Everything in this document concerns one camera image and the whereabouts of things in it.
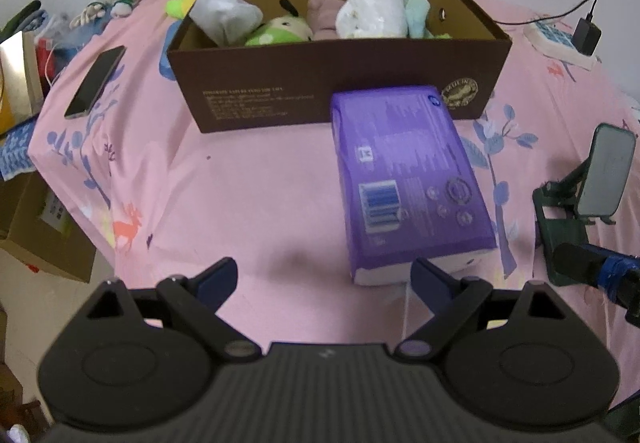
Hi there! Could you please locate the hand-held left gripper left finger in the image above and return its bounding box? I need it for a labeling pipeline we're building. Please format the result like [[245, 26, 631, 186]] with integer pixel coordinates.
[[60, 257, 261, 364]]

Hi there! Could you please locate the blue plastic bag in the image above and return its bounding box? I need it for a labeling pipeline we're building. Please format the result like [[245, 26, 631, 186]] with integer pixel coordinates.
[[35, 13, 86, 74]]

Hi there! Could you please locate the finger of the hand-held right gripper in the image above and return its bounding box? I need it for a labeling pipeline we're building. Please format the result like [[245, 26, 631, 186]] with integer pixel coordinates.
[[552, 243, 640, 321]]

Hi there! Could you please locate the pink plush bunny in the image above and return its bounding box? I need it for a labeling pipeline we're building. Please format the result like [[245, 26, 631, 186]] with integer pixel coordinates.
[[306, 0, 347, 41]]

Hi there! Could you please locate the plain cardboard carton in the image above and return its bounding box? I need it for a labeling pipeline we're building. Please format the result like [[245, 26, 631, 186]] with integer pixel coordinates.
[[0, 168, 98, 284]]

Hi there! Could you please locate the purple tissue pack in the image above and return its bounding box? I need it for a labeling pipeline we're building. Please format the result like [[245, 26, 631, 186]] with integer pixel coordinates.
[[330, 84, 497, 286]]

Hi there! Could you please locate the brown cardboard box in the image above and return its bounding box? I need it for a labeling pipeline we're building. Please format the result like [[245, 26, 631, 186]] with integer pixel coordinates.
[[166, 0, 513, 134]]

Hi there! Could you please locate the black smartphone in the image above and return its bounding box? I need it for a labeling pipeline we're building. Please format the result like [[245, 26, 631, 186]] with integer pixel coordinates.
[[64, 44, 127, 120]]

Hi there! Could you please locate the white bubble plush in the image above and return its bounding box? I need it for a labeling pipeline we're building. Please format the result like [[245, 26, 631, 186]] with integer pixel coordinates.
[[335, 0, 407, 40]]

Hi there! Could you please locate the pink floral bedsheet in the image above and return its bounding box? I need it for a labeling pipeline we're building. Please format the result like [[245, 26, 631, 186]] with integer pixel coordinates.
[[27, 0, 640, 419]]

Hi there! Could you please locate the gold paper bag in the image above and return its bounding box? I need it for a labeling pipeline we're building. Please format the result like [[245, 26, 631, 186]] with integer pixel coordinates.
[[0, 30, 46, 134]]

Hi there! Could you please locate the teal zipper pouch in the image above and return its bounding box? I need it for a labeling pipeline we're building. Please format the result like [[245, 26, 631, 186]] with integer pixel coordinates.
[[402, 0, 451, 40]]

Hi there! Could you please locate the white power strip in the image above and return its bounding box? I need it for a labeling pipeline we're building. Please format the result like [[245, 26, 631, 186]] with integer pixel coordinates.
[[522, 18, 601, 71]]

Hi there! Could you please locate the blue patterned cloth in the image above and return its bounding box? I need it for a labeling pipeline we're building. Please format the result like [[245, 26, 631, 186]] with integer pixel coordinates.
[[0, 116, 41, 181]]

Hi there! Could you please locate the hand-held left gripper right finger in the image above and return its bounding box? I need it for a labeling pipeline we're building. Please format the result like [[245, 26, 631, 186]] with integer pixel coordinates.
[[392, 257, 596, 364]]

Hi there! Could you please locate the black cable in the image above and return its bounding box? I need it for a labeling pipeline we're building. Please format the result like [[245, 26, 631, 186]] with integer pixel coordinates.
[[492, 0, 598, 29]]

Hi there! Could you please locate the green frog plush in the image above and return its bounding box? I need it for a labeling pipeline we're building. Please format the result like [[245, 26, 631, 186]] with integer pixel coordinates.
[[244, 0, 315, 47]]

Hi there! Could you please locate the black charger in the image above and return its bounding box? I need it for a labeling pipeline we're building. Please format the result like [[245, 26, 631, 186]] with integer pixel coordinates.
[[571, 18, 602, 58]]

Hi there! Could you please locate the dark green item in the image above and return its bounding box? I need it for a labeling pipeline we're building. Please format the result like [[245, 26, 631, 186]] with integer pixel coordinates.
[[0, 0, 43, 41]]

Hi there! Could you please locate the blue oval case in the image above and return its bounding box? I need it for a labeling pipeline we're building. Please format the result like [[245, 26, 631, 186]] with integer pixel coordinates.
[[159, 20, 183, 79]]

